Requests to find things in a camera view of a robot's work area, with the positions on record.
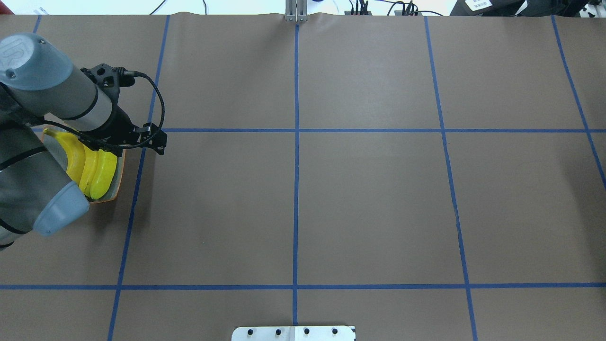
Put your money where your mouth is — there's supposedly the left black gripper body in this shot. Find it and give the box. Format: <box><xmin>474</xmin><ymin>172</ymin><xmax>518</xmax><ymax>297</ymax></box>
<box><xmin>79</xmin><ymin>107</ymin><xmax>140</xmax><ymax>153</ymax></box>

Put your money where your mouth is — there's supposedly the large yellow banana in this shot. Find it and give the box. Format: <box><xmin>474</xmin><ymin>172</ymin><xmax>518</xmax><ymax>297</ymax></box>
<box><xmin>89</xmin><ymin>150</ymin><xmax>118</xmax><ymax>200</ymax></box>

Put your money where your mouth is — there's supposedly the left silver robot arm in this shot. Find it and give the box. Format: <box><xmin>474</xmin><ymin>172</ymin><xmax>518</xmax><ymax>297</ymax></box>
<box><xmin>1</xmin><ymin>32</ymin><xmax>168</xmax><ymax>250</ymax></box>

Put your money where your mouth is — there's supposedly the grey square plate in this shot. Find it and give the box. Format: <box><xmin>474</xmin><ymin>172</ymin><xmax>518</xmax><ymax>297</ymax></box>
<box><xmin>42</xmin><ymin>126</ymin><xmax>124</xmax><ymax>204</ymax></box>

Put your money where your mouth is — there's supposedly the aluminium frame post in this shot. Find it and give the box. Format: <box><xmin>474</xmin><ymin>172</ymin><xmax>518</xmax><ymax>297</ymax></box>
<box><xmin>285</xmin><ymin>0</ymin><xmax>309</xmax><ymax>24</ymax></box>

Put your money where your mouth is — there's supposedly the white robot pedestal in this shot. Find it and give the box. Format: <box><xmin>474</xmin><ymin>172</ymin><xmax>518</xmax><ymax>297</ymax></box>
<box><xmin>231</xmin><ymin>325</ymin><xmax>357</xmax><ymax>341</ymax></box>

